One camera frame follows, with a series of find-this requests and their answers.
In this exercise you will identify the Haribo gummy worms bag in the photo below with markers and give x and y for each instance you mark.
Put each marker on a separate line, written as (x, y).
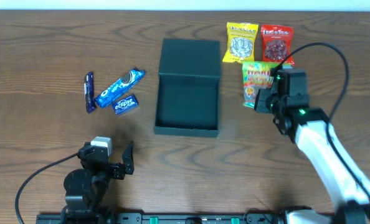
(256, 75)

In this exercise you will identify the red snack bag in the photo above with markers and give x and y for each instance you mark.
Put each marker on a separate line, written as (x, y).
(276, 42)

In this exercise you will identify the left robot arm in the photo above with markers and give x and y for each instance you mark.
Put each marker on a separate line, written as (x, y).
(86, 187)

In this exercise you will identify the black mounting rail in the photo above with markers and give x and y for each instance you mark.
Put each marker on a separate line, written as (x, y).
(138, 218)

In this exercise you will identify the blue Eclipse mint tin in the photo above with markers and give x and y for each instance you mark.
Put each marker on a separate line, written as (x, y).
(125, 105)

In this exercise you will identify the yellow snack bag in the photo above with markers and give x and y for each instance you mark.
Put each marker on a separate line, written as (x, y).
(241, 42)

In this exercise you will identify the dark green open box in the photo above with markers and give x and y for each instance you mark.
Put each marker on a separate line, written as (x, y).
(188, 92)

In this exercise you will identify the dark blue candy bar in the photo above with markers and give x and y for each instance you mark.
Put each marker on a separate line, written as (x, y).
(89, 93)

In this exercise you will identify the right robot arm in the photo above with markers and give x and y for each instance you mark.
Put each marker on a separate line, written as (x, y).
(311, 131)

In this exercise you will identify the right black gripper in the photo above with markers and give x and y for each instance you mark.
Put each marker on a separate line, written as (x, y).
(264, 100)

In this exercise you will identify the blue Oreo cookie pack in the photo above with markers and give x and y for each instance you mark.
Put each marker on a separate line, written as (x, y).
(120, 87)

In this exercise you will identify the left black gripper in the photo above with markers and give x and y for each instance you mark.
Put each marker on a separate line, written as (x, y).
(111, 168)

